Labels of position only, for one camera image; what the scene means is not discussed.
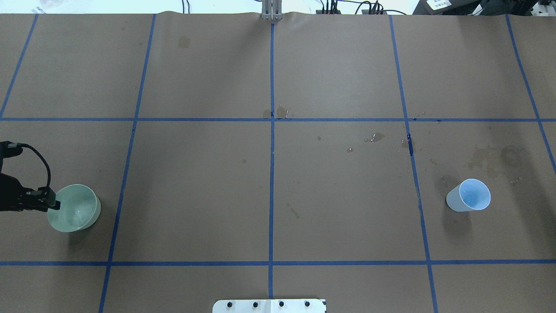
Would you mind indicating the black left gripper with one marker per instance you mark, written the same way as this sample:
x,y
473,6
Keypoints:
x,y
9,191

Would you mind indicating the pale green ceramic bowl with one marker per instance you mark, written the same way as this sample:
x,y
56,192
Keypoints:
x,y
79,209

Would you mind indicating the light blue plastic cup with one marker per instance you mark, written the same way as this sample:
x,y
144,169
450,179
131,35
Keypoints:
x,y
470,195

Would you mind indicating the brown paper table cover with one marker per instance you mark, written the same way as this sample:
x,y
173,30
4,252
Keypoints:
x,y
309,158

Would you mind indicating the white metal base plate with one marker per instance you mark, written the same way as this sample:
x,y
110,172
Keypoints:
x,y
270,306

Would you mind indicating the aluminium frame post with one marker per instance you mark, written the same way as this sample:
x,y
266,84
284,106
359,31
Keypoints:
x,y
271,10

